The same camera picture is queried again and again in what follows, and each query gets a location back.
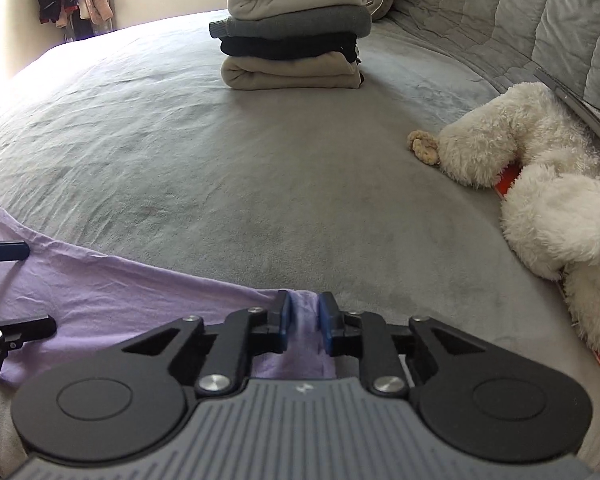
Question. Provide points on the grey quilted headboard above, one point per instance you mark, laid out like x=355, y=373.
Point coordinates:
x=505, y=20

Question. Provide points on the grey folded knit sweater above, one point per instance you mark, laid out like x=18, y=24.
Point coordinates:
x=300, y=25

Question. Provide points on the white plush dog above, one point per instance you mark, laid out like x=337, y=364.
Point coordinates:
x=555, y=210

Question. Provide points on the pink hanging coat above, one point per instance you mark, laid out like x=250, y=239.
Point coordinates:
x=97, y=5

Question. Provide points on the black folded garment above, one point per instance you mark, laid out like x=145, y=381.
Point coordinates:
x=280, y=47

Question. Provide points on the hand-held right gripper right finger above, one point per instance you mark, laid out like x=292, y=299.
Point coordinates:
x=324, y=322

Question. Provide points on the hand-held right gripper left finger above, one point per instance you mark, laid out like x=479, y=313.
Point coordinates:
x=286, y=322

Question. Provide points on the beige folded garment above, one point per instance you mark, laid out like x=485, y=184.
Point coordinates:
x=280, y=72

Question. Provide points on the lilac shirt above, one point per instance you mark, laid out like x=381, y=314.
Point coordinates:
x=130, y=300

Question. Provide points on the orange book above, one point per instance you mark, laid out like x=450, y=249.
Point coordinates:
x=505, y=185

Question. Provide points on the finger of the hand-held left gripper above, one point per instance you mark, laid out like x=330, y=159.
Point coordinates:
x=5, y=251
x=25, y=329

